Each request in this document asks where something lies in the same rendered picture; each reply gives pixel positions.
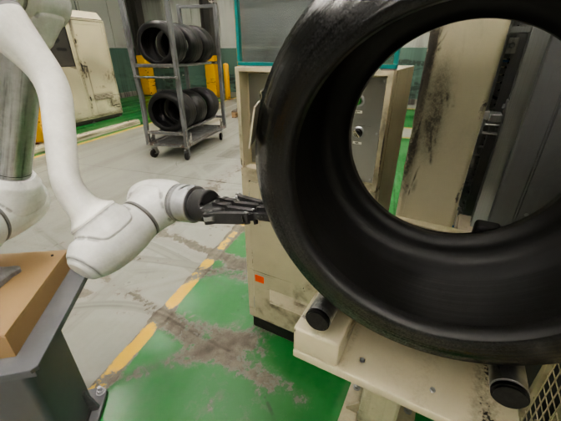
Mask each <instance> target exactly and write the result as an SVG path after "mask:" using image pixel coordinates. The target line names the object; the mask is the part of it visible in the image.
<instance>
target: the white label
mask: <svg viewBox="0 0 561 421"><path fill-rule="evenodd" d="M259 108H260V100H259V101H258V102H257V103H256V105H255V106H254V109H253V115H252V122H251V128H250V140H249V147H248V149H250V147H251V146H252V144H253V142H254V140H255V132H256V126H257V120H258V114H259Z"/></svg>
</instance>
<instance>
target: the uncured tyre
mask: <svg viewBox="0 0 561 421"><path fill-rule="evenodd" d="M480 18H498V19H507V20H512V21H517V22H520V23H526V24H529V25H532V26H534V27H536V28H540V29H542V30H543V31H545V32H547V33H550V34H552V35H553V36H554V37H556V38H557V39H559V40H560V41H561V0H312V1H311V3H310V4H309V5H308V7H307V8H306V10H305V11H304V12H303V13H302V14H301V16H300V17H299V19H298V20H297V21H296V23H295V25H294V26H293V28H292V30H291V31H290V32H289V34H288V36H287V37H286V40H285V42H284V43H283V44H282V46H281V48H280V51H279V53H278V54H277V56H276V58H275V62H274V63H273V65H272V68H271V70H270V73H269V76H268V79H267V80H266V83H265V88H264V91H263V94H262V97H261V101H260V108H259V114H258V120H257V126H256V132H255V165H256V173H257V179H258V183H259V187H260V194H261V198H262V201H263V204H264V207H265V211H266V214H267V215H268V218H269V220H270V223H271V225H272V228H273V230H274V232H275V234H276V236H277V238H278V240H279V241H280V243H281V245H282V246H283V248H284V249H285V251H286V253H287V255H288V256H289V258H290V259H291V260H292V261H293V263H294V264H295V265H296V267H297V268H298V269H299V271H300V272H301V273H302V275H303V276H304V277H305V278H306V280H307V281H308V282H309V283H310V284H311V285H312V286H313V287H314V288H315V289H316V290H317V291H318V292H319V293H320V294H321V295H322V296H323V297H324V298H325V299H326V300H327V301H329V302H330V303H331V304H332V305H334V306H335V307H336V308H338V309H339V310H340V311H342V312H343V313H345V314H346V315H347V316H348V317H350V318H351V319H353V320H354V321H356V322H358V323H360V324H361V325H362V326H364V327H366V328H368V329H370V330H372V331H373V332H375V333H377V334H379V335H381V336H383V337H386V338H388V339H390V340H392V341H394V342H397V343H400V344H401V345H404V346H407V347H410V348H413V349H416V350H418V351H421V352H424V353H429V354H432V355H436V356H439V357H443V358H450V359H454V360H458V361H464V362H469V363H481V364H491V365H505V366H532V365H546V364H555V363H561V192H560V193H559V194H558V195H557V196H556V197H555V198H554V199H552V200H551V201H550V202H549V203H548V204H547V205H545V206H544V207H542V208H541V209H539V210H537V211H535V212H534V213H533V214H531V215H529V216H526V217H524V218H523V219H521V220H519V221H515V222H514V223H511V224H509V225H506V226H501V227H499V228H495V229H492V230H487V231H479V232H470V233H449V232H440V231H432V230H428V229H425V228H421V227H419V226H415V225H413V224H410V223H408V222H406V221H404V220H402V219H400V218H398V217H396V216H395V215H393V214H392V213H391V212H389V211H388V210H386V209H385V208H384V207H383V206H381V205H380V204H379V203H378V202H377V201H376V200H375V199H374V198H373V196H372V195H371V194H370V193H369V191H368V190H367V188H366V187H365V186H364V184H363V183H362V181H361V178H360V176H359V175H358V172H357V170H356V166H355V163H354V159H353V155H352V149H351V128H352V122H353V118H354V114H355V111H356V107H357V104H358V102H359V99H360V97H361V95H362V93H363V91H364V89H365V87H366V86H367V84H368V83H369V81H370V80H371V78H372V76H373V75H374V74H375V72H376V71H377V70H378V69H379V68H380V67H381V66H382V65H383V64H384V63H385V62H386V61H387V60H388V59H389V58H390V57H391V56H392V55H393V54H394V53H395V52H396V51H397V50H399V49H400V48H402V47H403V46H404V45H406V44H407V43H409V42H411V41H412V40H413V39H415V38H417V37H419V36H421V35H423V34H424V33H427V32H429V31H432V30H433V29H436V28H440V27H442V26H445V25H448V24H451V23H457V22H461V21H466V20H472V19H480Z"/></svg>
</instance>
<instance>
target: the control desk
mask: <svg viewBox="0 0 561 421"><path fill-rule="evenodd" d="M271 68H272V66H249V65H239V66H236V67H235V84H236V98H237V112H238V126H239V140H240V164H241V165H242V167H241V178H242V192H243V195H247V196H250V197H254V198H257V199H261V200H262V198H261V194H260V187H259V183H258V179H257V173H256V165H255V140H254V142H253V144H252V146H251V147H250V149H248V147H249V140H250V128H251V122H252V115H253V109H254V106H255V105H256V103H257V102H258V101H259V100H261V97H262V94H263V91H264V88H265V83H266V80H267V79H268V76H269V73H270V70H271ZM413 70H414V66H413V65H398V67H397V68H396V69H392V68H379V69H378V70H377V71H376V72H375V74H374V75H373V76H372V78H371V80H370V81H369V83H368V84H367V86H366V87H365V89H364V91H363V93H362V95H361V97H360V99H359V102H358V104H357V107H356V111H355V114H354V118H353V122H352V128H351V149H352V155H353V159H354V163H355V166H356V170H357V172H358V175H359V176H360V178H361V181H362V183H363V184H364V186H365V187H366V188H367V190H368V191H369V193H370V194H371V195H372V196H373V198H374V199H375V200H376V201H377V202H378V203H379V204H380V205H381V206H383V207H384V208H385V209H386V210H388V211H389V207H390V202H391V198H392V188H393V184H394V179H395V174H396V169H397V160H398V156H399V150H400V145H401V141H402V132H403V127H404V122H405V118H406V112H407V104H408V99H409V94H410V89H411V84H412V76H413ZM245 247H246V261H247V276H248V289H249V304H250V314H251V315H253V318H254V325H255V326H257V327H260V328H262V329H265V330H266V331H268V332H272V333H274V334H275V335H278V336H280V337H283V338H285V339H287V340H289V341H292V342H294V327H295V325H296V324H297V322H298V320H299V319H300V317H301V315H302V314H303V312H304V311H305V309H306V308H307V306H308V305H309V303H310V302H311V299H312V298H313V297H314V296H315V294H316V292H317V290H316V289H315V288H314V287H313V286H312V285H311V284H310V283H309V282H308V281H307V280H306V278H305V277H304V276H303V275H302V273H301V272H300V271H299V269H298V268H297V267H296V265H295V264H294V263H293V261H292V260H291V259H290V258H289V256H288V255H287V253H286V251H285V249H284V248H283V246H282V245H281V243H280V241H279V240H278V238H277V236H276V234H275V232H274V230H273V228H272V225H271V223H270V222H268V221H259V220H258V224H256V225H254V221H250V224H249V225H245ZM255 274H256V275H258V276H262V277H264V284H263V283H260V282H257V281H256V280H255Z"/></svg>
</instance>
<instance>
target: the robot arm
mask: <svg viewBox="0 0 561 421"><path fill-rule="evenodd" d="M71 15H72V4H71V1H70V0H0V247H1V246H2V244H3V243H4V242H5V241H8V240H10V239H12V238H14V237H15V236H17V235H19V234H21V233H22V232H24V231H26V230H27V229H28V228H30V227H31V226H33V225H34V224H36V223H37V222H38V221H40V220H41V219H42V218H43V217H44V215H45V214H46V213H47V211H48V208H49V206H50V194H49V192H48V189H47V188H46V186H45V185H44V184H43V183H42V180H41V178H40V177H39V176H38V174H37V173H35V172H34V171H33V158H34V151H35V143H36V135H37V127H38V112H39V105H40V111H41V119H42V126H43V140H44V147H45V155H46V161H47V168H48V177H49V180H50V184H51V186H52V189H53V192H54V194H55V195H56V197H57V199H58V202H59V203H60V205H61V206H62V207H63V209H64V210H65V211H66V213H67V214H68V216H69V218H70V220H71V224H72V226H71V231H70V232H71V233H72V234H73V237H74V241H73V242H72V243H70V244H69V246H68V249H67V254H66V259H67V264H68V266H69V267H70V268H71V269H72V270H73V271H75V272H76V273H78V274H79V275H80V276H83V277H86V278H88V279H98V278H101V277H104V276H107V275H110V274H112V273H114V272H116V271H118V270H119V269H121V268H122V267H124V266H125V265H127V264H128V263H129V262H131V261H132V260H133V259H134V258H135V257H136V256H137V255H138V254H139V253H140V252H141V251H142V250H143V249H144V248H145V247H146V246H147V245H148V244H149V243H150V242H151V240H152V239H153V238H154V237H155V236H156V235H157V234H158V233H159V232H161V231H162V230H163V229H164V228H166V227H167V226H170V225H172V224H174V223H175V222H176V221H183V222H189V223H197V222H199V221H202V222H204V223H205V225H213V224H232V225H249V224H250V221H254V225H256V224H258V220H259V221H268V222H270V220H269V218H268V215H267V214H266V211H265V207H264V204H263V201H262V200H261V199H257V198H254V197H250V196H247V195H242V194H241V193H236V194H235V197H233V198H230V197H229V196H219V195H218V194H217V193H216V192H215V191H214V190H208V189H204V188H203V187H201V186H199V185H187V184H180V183H179V182H177V181H174V180H165V179H149V180H142V181H140V182H138V183H136V184H134V185H132V186H131V187H130V189H129V191H128V194H127V201H126V202H124V203H123V204H122V205H120V204H117V203H115V202H114V201H113V200H102V199H99V198H98V197H96V196H95V195H93V194H92V193H91V192H90V191H89V190H88V189H87V188H86V186H85V185H84V183H83V181H82V178H81V175H80V171H79V164H78V144H77V133H76V122H75V112H74V103H73V95H72V91H71V88H70V86H69V83H68V80H67V78H66V75H65V73H64V71H63V70H62V68H61V66H60V65H59V63H58V61H57V59H56V58H55V57H54V56H53V54H52V52H51V51H50V49H51V48H52V47H53V45H54V44H55V42H56V40H57V38H58V35H59V34H60V32H61V30H62V28H63V27H65V26H66V25H67V23H68V21H69V19H70V18H71ZM21 271H22V270H21V267H20V266H0V288H1V287H2V286H3V285H4V284H5V283H7V282H8V281H9V280H10V279H11V278H13V277H14V276H16V275H17V274H19V273H20V272H21Z"/></svg>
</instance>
